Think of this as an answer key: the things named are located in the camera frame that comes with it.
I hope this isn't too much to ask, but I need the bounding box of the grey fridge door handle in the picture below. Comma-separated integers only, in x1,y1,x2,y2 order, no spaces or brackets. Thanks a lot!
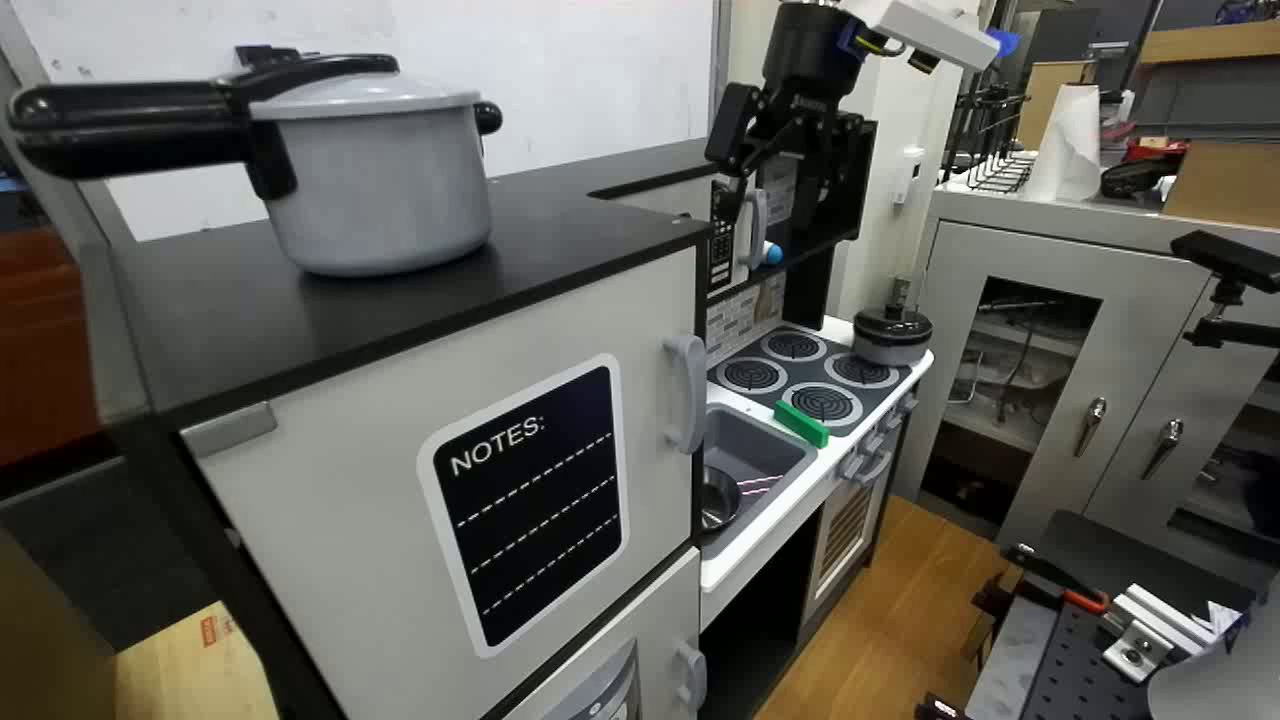
659,333,715,459
668,634,710,720

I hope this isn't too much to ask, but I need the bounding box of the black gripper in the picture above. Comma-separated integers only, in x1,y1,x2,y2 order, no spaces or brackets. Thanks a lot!
760,108,885,333

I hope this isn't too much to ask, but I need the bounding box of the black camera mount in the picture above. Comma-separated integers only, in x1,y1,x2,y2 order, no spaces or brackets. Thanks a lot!
1167,226,1280,356

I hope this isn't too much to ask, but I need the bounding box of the cardboard box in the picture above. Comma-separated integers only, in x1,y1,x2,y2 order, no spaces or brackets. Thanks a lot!
110,595,285,720

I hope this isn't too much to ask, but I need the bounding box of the green sponge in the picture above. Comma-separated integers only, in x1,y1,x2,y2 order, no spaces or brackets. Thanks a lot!
769,396,836,453

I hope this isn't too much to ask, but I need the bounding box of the metal bowl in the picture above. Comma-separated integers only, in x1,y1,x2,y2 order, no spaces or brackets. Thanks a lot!
693,462,749,538

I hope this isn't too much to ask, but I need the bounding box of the black perforated breadboard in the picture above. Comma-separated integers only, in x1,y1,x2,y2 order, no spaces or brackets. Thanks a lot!
962,502,1280,720

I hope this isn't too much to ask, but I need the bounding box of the grey toy sink basin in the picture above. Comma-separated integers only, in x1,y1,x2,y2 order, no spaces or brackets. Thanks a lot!
696,405,819,560

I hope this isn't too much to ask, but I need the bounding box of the black clamp orange grip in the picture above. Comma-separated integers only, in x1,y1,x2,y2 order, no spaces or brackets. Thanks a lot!
1003,535,1115,618

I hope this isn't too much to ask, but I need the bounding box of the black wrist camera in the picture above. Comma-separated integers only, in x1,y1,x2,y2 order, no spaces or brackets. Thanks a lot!
698,81,769,176

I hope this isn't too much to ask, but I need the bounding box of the black glass pot lid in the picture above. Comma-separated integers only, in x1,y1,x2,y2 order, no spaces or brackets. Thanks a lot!
852,300,936,347

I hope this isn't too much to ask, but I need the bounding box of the large grey pressure cooker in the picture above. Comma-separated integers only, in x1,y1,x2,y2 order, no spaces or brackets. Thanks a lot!
2,38,507,279

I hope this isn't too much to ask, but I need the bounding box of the white paper towel roll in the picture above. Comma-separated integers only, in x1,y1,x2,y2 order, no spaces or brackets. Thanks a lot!
1023,81,1106,209

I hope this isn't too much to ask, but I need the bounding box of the grey metal cover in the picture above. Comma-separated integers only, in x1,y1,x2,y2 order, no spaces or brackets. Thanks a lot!
1142,624,1280,720

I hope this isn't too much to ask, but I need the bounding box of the grey metal cabinet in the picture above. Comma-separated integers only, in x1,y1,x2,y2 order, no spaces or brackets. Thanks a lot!
893,187,1280,592

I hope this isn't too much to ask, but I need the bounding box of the black notes chalkboard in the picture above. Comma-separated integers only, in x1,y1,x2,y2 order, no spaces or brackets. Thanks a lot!
415,351,633,661

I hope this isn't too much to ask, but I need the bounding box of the aluminium profile bar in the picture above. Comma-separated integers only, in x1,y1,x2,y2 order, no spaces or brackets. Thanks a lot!
1094,576,1247,686

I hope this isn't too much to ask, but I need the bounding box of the silver cabinet handle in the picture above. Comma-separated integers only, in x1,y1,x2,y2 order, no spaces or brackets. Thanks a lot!
1066,393,1111,459
1134,410,1192,482

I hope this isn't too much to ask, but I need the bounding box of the white toy oven door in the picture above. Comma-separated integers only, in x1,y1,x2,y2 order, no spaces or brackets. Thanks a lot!
800,446,901,631

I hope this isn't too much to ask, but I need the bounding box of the grey toy pot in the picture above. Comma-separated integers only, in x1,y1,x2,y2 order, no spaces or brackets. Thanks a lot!
852,333,931,370

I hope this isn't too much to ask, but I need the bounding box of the white toy kitchen unit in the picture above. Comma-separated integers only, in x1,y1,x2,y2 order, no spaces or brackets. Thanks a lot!
110,136,940,720

